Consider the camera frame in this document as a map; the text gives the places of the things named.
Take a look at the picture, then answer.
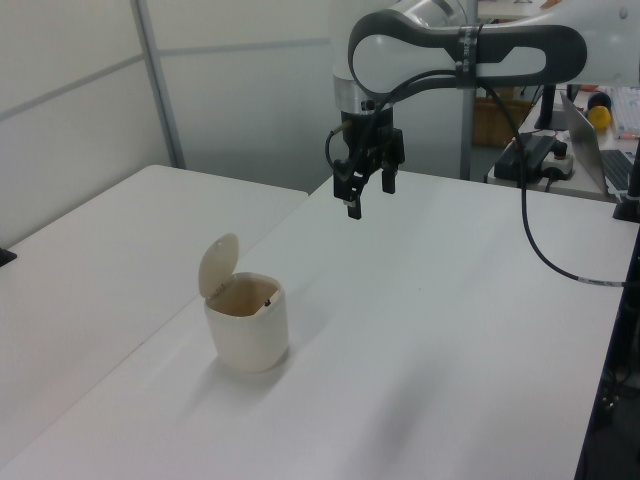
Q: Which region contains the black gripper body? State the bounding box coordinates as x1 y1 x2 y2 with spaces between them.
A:
341 110 396 171

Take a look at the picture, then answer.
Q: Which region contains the small white lidded bin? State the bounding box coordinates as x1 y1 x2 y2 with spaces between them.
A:
197 231 290 374

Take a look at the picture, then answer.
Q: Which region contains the tan woven basket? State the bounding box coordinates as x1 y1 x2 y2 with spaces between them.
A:
472 96 533 149

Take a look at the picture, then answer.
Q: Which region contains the black power brick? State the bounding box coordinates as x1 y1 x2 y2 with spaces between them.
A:
493 133 565 179

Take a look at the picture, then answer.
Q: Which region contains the grey plug box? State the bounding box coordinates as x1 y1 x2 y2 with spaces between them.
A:
541 144 576 183

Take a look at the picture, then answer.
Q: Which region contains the black monitor stand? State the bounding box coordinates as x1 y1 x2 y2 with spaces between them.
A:
533 84 567 132

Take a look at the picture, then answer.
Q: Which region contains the silver laptop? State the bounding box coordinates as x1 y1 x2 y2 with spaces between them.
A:
558 91 639 197

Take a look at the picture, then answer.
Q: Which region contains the yellow ball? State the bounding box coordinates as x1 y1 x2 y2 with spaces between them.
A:
587 105 614 134

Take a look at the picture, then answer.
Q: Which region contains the white keyboard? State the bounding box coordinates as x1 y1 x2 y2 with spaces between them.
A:
610 86 640 141

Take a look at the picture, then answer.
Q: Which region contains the thin black cable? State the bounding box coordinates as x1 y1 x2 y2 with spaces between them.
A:
324 69 461 181

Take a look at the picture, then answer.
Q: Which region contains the grey partition post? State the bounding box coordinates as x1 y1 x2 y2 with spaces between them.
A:
458 83 477 181

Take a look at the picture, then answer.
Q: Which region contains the black cable strap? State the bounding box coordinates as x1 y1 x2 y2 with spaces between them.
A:
455 23 484 91

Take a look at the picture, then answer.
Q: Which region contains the thick black cable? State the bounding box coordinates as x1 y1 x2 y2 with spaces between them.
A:
477 79 629 290

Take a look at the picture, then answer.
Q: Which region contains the black stand frame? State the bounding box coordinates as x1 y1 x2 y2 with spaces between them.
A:
573 219 640 480

